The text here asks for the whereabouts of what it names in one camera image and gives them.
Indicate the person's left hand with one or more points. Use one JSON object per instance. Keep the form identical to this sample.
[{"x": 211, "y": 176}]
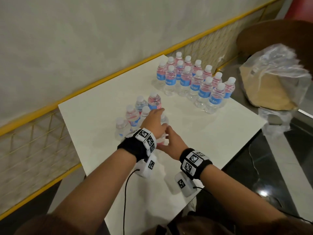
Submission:
[{"x": 154, "y": 123}]

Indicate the person's right hand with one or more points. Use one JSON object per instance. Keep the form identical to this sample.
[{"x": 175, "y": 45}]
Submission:
[{"x": 176, "y": 146}]

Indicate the white table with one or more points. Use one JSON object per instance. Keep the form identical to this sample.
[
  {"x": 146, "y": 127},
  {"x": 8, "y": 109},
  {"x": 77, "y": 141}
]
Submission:
[{"x": 207, "y": 127}]

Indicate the brown cardboard box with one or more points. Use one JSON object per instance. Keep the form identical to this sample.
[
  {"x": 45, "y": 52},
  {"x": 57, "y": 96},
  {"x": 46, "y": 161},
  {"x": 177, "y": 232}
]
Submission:
[{"x": 264, "y": 95}]

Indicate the brown chair backrest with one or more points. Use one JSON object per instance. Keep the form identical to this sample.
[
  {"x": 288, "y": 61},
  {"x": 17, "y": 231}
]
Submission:
[{"x": 269, "y": 31}]

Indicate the cluster of water bottles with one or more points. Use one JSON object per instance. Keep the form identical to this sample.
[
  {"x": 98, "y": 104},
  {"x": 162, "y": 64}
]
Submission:
[{"x": 132, "y": 117}]

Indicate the arranged group of water bottles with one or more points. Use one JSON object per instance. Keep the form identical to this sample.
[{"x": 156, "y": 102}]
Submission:
[{"x": 185, "y": 80}]

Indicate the person's left forearm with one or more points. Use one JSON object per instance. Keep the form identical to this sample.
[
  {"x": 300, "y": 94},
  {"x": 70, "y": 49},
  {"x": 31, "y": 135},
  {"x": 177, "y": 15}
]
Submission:
[{"x": 97, "y": 183}]

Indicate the brown sweater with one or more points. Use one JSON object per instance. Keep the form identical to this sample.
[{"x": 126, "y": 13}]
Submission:
[{"x": 49, "y": 227}]

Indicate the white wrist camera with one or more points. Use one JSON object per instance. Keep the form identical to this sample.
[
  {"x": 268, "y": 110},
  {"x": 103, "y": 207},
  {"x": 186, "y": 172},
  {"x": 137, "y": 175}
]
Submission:
[
  {"x": 148, "y": 166},
  {"x": 183, "y": 184}
]

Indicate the white shoe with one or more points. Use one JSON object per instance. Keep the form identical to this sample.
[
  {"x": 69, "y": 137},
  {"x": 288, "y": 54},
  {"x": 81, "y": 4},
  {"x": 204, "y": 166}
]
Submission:
[{"x": 192, "y": 205}]

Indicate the person's right forearm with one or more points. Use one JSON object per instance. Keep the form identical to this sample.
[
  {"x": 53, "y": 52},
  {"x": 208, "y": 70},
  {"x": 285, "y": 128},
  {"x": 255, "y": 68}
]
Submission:
[{"x": 239, "y": 193}]

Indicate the pink seat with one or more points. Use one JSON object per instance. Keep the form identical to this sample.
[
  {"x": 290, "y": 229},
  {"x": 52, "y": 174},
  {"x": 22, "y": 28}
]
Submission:
[{"x": 300, "y": 7}]

